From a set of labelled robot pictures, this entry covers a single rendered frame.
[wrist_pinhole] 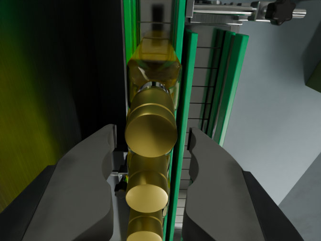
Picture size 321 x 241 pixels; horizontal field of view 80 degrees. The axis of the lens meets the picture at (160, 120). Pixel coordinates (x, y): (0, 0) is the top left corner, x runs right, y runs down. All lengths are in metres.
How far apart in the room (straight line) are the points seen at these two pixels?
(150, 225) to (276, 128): 0.58
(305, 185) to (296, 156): 1.52
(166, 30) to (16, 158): 0.30
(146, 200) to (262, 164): 0.65
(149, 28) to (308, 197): 2.31
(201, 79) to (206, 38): 0.08
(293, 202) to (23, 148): 2.38
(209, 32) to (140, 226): 0.33
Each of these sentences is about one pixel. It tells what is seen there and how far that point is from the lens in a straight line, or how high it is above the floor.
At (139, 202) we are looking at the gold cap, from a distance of 0.17.
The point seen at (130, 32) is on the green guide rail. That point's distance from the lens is 0.30.
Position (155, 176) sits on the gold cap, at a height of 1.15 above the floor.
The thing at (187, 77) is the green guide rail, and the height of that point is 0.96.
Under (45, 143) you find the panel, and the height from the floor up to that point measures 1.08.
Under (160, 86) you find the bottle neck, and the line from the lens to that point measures 0.17.
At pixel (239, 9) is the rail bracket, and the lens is 0.32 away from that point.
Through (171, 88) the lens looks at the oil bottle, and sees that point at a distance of 0.18.
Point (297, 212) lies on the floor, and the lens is 2.61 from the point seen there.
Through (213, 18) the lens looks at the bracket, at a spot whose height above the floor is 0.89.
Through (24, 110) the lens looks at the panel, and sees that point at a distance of 0.23.
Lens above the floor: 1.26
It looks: 61 degrees down
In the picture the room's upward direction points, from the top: 179 degrees clockwise
